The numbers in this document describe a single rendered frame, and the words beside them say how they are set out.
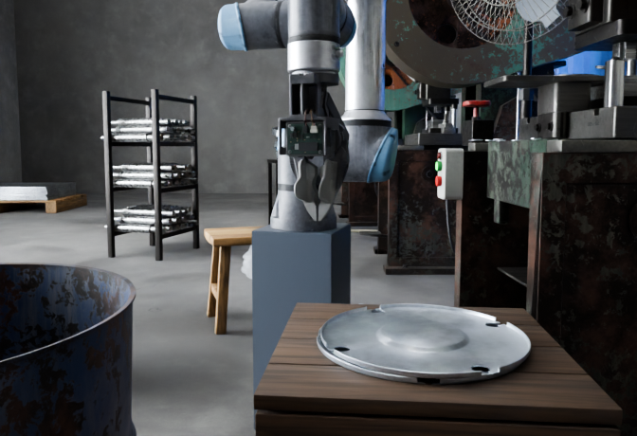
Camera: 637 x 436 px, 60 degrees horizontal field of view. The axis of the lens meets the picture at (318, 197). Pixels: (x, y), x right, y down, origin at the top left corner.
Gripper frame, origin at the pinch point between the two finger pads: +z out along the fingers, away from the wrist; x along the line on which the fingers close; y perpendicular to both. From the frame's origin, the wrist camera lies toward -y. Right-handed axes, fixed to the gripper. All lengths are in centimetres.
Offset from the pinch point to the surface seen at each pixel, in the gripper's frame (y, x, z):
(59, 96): -529, -568, -83
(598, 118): -42, 43, -15
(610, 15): -53, 46, -37
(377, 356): 10.7, 11.6, 17.2
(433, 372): 13.2, 19.1, 17.2
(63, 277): 24.2, -26.0, 6.6
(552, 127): -52, 35, -14
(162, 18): -581, -433, -189
